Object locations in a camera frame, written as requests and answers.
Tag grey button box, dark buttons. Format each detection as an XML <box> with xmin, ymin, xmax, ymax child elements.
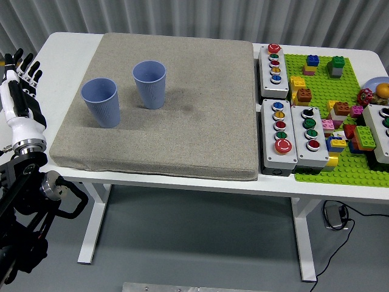
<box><xmin>362</xmin><ymin>103</ymin><xmax>389</xmax><ymax>165</ymax></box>

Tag white table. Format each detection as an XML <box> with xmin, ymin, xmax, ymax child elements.
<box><xmin>0</xmin><ymin>32</ymin><xmax>389</xmax><ymax>282</ymax></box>

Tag grey pleated curtain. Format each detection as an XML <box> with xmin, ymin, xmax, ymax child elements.
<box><xmin>0</xmin><ymin>0</ymin><xmax>389</xmax><ymax>77</ymax></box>

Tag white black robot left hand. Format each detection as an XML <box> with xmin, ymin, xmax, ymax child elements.
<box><xmin>0</xmin><ymin>47</ymin><xmax>48</xmax><ymax>145</ymax></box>

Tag small yellow toy brick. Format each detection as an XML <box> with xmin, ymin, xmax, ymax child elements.
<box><xmin>326</xmin><ymin>100</ymin><xmax>340</xmax><ymax>119</ymax></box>

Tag yellow round toy brick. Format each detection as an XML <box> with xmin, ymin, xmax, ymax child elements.
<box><xmin>325</xmin><ymin>151</ymin><xmax>340</xmax><ymax>173</ymax></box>

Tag light blue plate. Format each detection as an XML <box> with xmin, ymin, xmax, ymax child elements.
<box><xmin>363</xmin><ymin>76</ymin><xmax>389</xmax><ymax>98</ymax></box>

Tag green grey brick stack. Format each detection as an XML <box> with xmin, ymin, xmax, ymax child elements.
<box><xmin>326</xmin><ymin>55</ymin><xmax>346</xmax><ymax>79</ymax></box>

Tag green studded baseplate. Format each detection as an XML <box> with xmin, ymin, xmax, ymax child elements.
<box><xmin>283</xmin><ymin>54</ymin><xmax>389</xmax><ymax>186</ymax></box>

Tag grey power adapter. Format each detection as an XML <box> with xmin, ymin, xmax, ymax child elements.
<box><xmin>322</xmin><ymin>204</ymin><xmax>349</xmax><ymax>231</ymax></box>

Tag black power cable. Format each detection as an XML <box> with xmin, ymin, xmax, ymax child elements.
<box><xmin>309</xmin><ymin>217</ymin><xmax>356</xmax><ymax>292</ymax></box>
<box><xmin>322</xmin><ymin>199</ymin><xmax>389</xmax><ymax>218</ymax></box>

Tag green toy brick on orange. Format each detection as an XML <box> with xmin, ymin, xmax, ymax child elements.
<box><xmin>354</xmin><ymin>125</ymin><xmax>377</xmax><ymax>151</ymax></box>

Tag blue yellow pink brick stack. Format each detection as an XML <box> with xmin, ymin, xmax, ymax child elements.
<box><xmin>302</xmin><ymin>54</ymin><xmax>320</xmax><ymax>77</ymax></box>

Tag brown toy brick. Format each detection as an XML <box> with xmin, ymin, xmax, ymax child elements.
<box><xmin>296</xmin><ymin>88</ymin><xmax>313</xmax><ymax>103</ymax></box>

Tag grey-brown cushion mat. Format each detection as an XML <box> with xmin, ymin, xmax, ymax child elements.
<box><xmin>49</xmin><ymin>32</ymin><xmax>260</xmax><ymax>182</ymax></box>

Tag red toy valve wheel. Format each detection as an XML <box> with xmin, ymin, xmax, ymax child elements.
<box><xmin>357</xmin><ymin>88</ymin><xmax>374</xmax><ymax>106</ymax></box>

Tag five-button box, black base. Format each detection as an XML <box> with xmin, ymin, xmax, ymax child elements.
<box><xmin>260</xmin><ymin>99</ymin><xmax>298</xmax><ymax>176</ymax></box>

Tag blue ribbed plastic cup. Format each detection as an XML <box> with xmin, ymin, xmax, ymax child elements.
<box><xmin>80</xmin><ymin>78</ymin><xmax>122</xmax><ymax>129</ymax></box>
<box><xmin>132</xmin><ymin>60</ymin><xmax>167</xmax><ymax>110</ymax></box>

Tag red toy brick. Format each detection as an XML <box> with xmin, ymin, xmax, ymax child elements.
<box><xmin>343</xmin><ymin>123</ymin><xmax>358</xmax><ymax>141</ymax></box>

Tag orange-brown toy brick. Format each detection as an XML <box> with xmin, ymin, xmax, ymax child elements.
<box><xmin>332</xmin><ymin>101</ymin><xmax>351</xmax><ymax>116</ymax></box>

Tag tall yellow brick stack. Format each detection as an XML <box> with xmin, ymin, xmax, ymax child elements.
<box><xmin>289</xmin><ymin>75</ymin><xmax>306</xmax><ymax>106</ymax></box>

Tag four-button box, black selector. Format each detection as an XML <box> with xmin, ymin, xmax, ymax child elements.
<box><xmin>291</xmin><ymin>105</ymin><xmax>331</xmax><ymax>175</ymax></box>

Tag five-button box, shallow base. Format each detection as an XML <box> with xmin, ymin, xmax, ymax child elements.
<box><xmin>257</xmin><ymin>43</ymin><xmax>290</xmax><ymax>100</ymax></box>

